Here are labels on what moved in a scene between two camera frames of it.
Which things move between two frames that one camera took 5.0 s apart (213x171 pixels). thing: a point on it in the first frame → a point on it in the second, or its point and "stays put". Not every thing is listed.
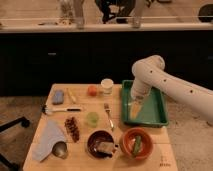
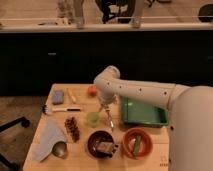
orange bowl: x=128 y=141 stays put
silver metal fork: x=107 y=109 stays put
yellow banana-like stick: x=72 y=97 stays put
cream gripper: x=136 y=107 → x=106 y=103
